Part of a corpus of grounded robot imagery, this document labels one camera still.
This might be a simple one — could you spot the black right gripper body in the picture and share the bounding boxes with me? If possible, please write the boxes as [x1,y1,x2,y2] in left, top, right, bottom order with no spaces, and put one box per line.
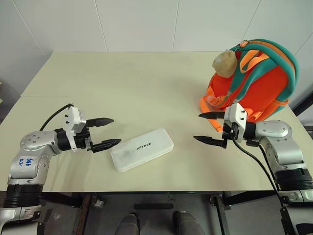
[221,122,240,149]

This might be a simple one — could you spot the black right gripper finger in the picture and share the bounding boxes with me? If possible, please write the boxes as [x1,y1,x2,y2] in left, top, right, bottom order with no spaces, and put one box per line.
[193,135,227,149]
[198,111,226,121]

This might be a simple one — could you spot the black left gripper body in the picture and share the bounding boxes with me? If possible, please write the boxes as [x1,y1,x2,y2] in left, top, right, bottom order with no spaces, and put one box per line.
[73,122,95,154]

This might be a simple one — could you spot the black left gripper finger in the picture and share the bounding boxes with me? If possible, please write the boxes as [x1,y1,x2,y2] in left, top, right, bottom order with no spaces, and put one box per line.
[91,139,122,154]
[86,117,114,128]

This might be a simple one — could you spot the white rectangular case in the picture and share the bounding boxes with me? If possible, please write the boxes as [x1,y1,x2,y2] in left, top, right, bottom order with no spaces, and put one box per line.
[109,128,175,173]

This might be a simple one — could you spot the orange and teal backpack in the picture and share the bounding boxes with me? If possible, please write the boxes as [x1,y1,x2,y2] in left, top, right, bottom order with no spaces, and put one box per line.
[199,38,300,133]

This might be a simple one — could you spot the beige plush ball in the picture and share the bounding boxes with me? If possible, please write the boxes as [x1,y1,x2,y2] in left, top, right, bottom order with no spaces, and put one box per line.
[212,49,238,79]

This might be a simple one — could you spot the black flat floor bar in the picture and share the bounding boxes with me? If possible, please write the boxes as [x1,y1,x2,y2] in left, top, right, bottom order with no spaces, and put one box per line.
[134,203,175,211]

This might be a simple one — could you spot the dark rounded grey shape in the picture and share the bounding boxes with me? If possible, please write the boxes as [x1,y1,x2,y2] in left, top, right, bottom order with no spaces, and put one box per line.
[114,212,140,235]
[173,211,205,235]

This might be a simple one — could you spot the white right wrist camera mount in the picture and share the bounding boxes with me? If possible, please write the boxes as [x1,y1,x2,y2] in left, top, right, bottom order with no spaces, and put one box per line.
[223,102,248,143]

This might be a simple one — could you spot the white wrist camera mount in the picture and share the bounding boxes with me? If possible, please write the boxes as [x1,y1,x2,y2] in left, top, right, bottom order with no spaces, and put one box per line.
[223,102,248,143]
[63,105,88,153]

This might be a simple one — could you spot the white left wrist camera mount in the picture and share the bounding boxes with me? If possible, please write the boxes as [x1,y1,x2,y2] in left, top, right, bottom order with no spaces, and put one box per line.
[63,105,88,153]

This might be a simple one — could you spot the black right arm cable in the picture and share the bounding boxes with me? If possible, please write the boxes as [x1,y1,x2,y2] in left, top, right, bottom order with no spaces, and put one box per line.
[231,138,292,235]

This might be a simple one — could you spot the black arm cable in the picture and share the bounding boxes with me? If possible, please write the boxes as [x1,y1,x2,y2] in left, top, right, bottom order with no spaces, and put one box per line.
[231,138,292,235]
[39,103,74,132]

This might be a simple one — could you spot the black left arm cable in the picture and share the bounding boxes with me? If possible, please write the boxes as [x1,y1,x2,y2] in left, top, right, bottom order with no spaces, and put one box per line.
[39,103,74,132]

